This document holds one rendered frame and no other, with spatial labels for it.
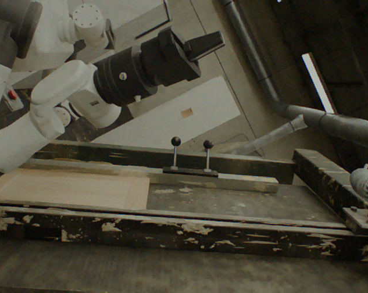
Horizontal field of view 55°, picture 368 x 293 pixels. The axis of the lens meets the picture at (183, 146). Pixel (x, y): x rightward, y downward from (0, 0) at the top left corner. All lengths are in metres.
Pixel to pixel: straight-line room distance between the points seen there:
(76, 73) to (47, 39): 0.27
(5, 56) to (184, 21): 8.64
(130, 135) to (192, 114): 0.88
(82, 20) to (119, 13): 2.50
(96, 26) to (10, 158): 0.38
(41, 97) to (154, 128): 4.23
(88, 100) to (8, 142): 0.16
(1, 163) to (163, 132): 4.20
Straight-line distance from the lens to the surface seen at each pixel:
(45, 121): 0.65
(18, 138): 0.68
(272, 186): 1.34
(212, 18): 9.34
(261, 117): 9.44
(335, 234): 0.96
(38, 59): 0.88
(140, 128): 4.85
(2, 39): 0.74
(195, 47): 0.59
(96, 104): 0.64
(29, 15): 0.74
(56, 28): 0.96
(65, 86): 0.62
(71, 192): 1.14
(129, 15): 3.39
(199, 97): 4.79
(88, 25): 0.90
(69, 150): 1.54
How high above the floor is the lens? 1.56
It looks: 5 degrees down
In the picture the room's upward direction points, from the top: 63 degrees clockwise
